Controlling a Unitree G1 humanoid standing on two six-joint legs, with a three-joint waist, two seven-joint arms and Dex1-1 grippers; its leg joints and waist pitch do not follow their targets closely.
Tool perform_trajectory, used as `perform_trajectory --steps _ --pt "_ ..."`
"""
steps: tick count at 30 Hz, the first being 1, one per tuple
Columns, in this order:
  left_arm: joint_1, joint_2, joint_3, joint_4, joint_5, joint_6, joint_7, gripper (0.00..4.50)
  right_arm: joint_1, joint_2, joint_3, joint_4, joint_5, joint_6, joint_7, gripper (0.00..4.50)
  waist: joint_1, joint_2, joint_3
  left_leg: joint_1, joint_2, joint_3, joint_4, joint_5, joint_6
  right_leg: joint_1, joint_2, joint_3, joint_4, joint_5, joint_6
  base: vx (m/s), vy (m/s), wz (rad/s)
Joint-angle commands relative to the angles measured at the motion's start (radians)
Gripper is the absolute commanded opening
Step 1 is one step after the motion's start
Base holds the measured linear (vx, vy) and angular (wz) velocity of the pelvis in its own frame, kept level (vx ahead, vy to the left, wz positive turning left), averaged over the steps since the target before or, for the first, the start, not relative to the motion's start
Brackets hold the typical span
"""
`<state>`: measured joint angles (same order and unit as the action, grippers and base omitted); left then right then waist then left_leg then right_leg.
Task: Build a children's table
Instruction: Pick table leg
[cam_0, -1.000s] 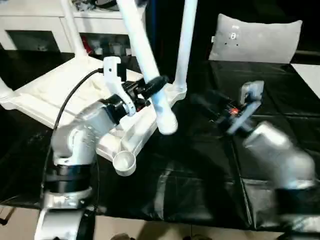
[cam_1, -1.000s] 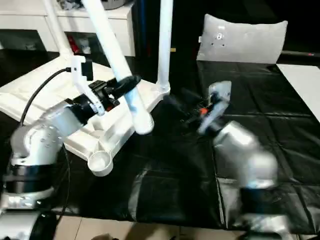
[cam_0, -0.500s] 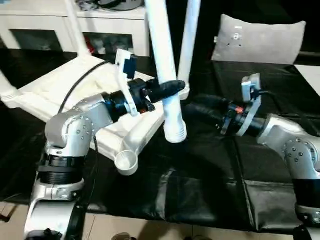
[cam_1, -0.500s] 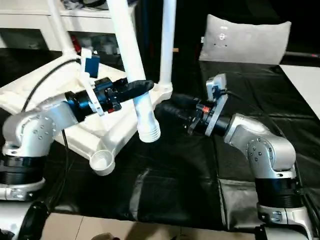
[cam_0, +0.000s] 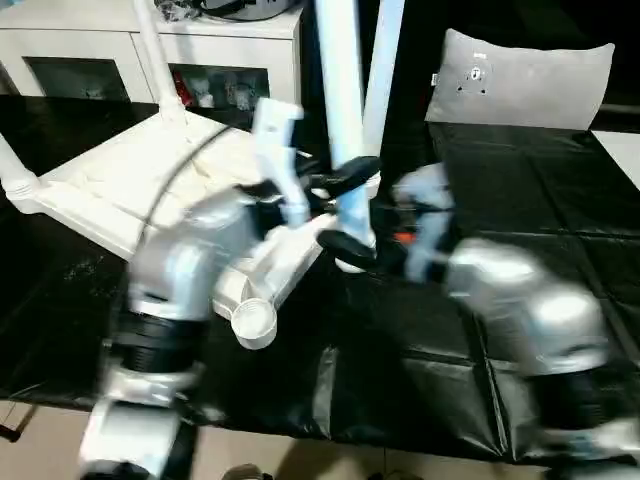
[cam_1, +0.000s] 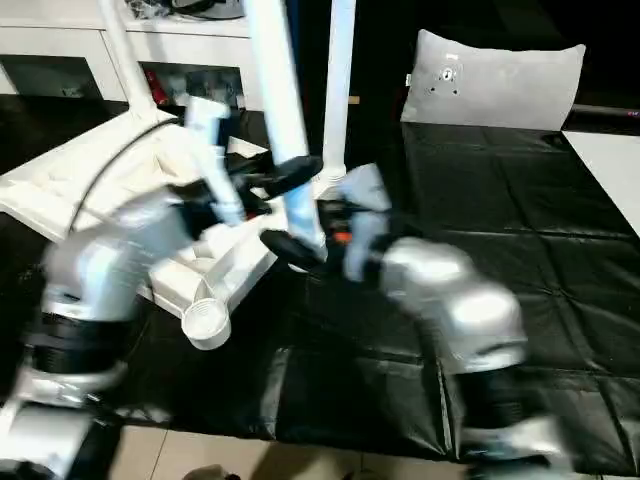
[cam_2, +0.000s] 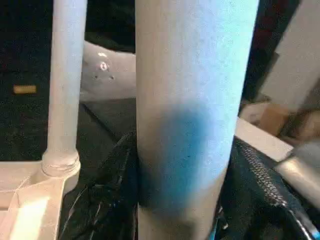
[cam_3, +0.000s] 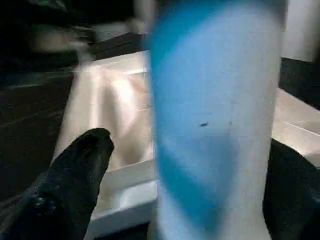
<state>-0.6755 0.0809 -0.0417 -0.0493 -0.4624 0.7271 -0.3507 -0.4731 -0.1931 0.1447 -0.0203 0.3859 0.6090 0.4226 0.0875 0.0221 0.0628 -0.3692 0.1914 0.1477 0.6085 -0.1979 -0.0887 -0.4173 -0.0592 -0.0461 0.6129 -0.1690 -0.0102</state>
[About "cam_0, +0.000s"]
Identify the white plastic table top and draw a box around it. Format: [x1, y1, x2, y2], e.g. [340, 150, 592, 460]
[7, 107, 381, 351]

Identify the black case with gold label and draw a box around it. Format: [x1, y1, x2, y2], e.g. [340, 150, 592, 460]
[299, 0, 451, 126]

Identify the black mat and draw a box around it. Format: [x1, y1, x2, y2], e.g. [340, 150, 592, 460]
[0, 94, 640, 459]

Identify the grey pillow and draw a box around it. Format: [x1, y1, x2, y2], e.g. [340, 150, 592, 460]
[424, 28, 616, 132]

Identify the white flat board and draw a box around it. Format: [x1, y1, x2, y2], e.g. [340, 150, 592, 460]
[597, 130, 640, 194]

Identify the white glass-door cabinet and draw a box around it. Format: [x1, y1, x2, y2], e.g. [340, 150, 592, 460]
[0, 0, 304, 119]

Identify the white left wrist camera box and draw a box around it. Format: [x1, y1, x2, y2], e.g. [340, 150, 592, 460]
[249, 97, 309, 226]

